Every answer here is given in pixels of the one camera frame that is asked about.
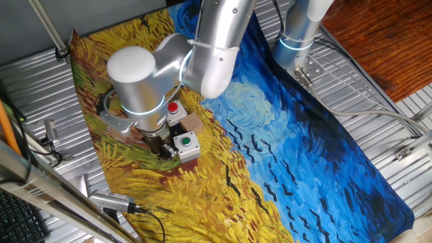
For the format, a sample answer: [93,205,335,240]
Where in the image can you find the red push button box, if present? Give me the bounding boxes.
[165,99,188,128]

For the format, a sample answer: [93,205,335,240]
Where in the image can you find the thin black cable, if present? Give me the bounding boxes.
[0,80,34,186]

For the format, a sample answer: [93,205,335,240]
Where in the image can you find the black base cable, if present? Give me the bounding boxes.
[271,0,288,41]

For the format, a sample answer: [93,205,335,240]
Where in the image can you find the grey metal rod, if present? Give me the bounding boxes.
[27,0,71,57]

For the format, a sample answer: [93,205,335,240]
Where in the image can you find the aluminium bracket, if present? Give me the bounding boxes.
[394,144,415,162]

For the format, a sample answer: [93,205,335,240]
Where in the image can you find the black clock mechanism with hands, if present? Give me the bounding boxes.
[167,124,185,140]

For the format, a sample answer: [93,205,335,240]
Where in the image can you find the black keyboard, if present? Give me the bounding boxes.
[0,188,52,243]

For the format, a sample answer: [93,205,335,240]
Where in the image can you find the shiny metal frame beam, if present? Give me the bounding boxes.
[0,139,140,243]

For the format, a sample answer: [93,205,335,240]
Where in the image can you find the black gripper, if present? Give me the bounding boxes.
[140,129,179,162]

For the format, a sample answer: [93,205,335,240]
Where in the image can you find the small wooden block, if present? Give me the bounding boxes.
[179,111,205,136]

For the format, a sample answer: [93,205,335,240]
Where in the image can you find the small silver camera on clamp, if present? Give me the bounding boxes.
[39,119,74,162]

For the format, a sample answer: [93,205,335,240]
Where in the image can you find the grey base cable with connector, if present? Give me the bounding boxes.
[294,66,431,136]

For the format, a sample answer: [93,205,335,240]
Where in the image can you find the painted wheat field cloth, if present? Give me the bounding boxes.
[69,0,416,243]

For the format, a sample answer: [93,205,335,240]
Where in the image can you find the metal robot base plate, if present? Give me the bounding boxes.
[286,56,325,84]

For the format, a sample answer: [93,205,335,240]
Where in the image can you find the coiled black cable bundle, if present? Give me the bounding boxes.
[94,87,117,117]

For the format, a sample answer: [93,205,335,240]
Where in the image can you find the black camera cable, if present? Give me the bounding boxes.
[134,207,167,243]

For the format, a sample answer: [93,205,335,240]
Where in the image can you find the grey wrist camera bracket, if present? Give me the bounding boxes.
[98,109,137,137]

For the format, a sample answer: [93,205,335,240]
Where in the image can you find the orange pole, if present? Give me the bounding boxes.
[0,99,22,157]

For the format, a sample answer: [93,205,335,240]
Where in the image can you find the shiny metal plate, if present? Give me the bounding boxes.
[69,173,92,200]

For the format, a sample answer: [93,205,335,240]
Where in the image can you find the green push button box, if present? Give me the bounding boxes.
[172,130,202,164]

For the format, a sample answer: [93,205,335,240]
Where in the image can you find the silver ribbed camera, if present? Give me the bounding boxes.
[88,189,143,215]

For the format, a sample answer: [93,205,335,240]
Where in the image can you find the white zip tie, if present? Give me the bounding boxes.
[186,38,241,54]

